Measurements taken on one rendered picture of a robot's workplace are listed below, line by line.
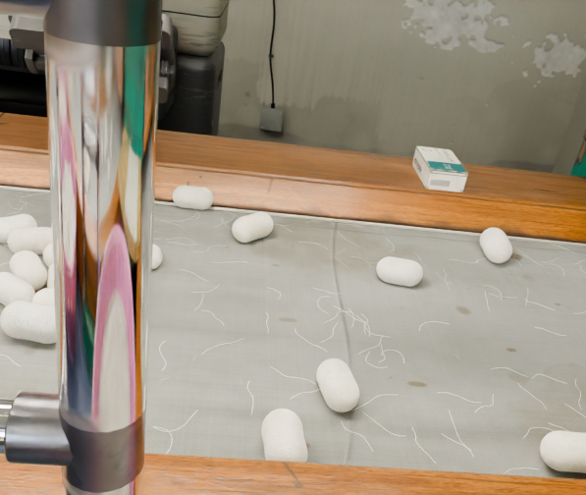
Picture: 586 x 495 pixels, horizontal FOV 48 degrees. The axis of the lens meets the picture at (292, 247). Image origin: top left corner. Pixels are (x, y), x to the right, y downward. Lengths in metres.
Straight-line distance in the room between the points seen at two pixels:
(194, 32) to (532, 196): 0.82
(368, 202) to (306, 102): 1.95
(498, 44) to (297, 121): 0.77
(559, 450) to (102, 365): 0.25
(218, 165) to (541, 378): 0.32
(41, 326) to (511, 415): 0.26
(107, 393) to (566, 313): 0.40
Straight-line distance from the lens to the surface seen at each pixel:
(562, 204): 0.66
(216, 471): 0.29
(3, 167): 0.60
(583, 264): 0.61
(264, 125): 2.50
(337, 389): 0.36
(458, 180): 0.61
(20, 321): 0.39
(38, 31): 0.46
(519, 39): 2.61
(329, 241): 0.54
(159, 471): 0.29
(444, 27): 2.52
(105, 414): 0.18
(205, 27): 1.31
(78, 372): 0.17
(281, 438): 0.32
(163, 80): 0.49
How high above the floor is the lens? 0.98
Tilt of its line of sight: 28 degrees down
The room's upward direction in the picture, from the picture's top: 9 degrees clockwise
